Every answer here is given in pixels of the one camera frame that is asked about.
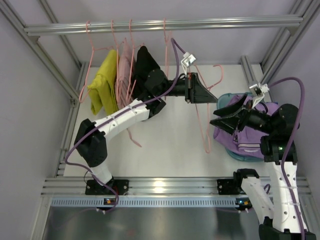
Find pink hanger of blue trousers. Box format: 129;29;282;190
163;18;172;77

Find grey slotted cable duct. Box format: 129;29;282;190
51;196;251;208

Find yellow trousers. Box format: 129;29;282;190
87;49;119;116

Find black trousers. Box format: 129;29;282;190
131;46;160;99

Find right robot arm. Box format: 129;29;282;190
210;95;317;240

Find teal plastic bin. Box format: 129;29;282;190
216;92;266;163

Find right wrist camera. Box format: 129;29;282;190
249;81;270;109

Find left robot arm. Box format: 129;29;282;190
74;68;218;193

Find purple trousers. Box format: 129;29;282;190
212;95;281;159

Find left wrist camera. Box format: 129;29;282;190
180;51;197;75

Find pink trousers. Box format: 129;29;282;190
116;39;136;110

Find aluminium hanging rail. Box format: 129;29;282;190
24;14;304;36

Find pink hanger of yellow trousers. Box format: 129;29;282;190
78;20;114;104

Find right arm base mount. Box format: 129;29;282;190
216;178;245;196

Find pink hanger of black trousers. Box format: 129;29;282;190
126;19;136;101

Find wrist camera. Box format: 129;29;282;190
249;81;270;109
180;51;197;75

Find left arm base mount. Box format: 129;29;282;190
85;179;130;196

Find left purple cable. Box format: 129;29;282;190
64;37;187;213

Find aluminium front rail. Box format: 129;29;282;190
41;175;312;200

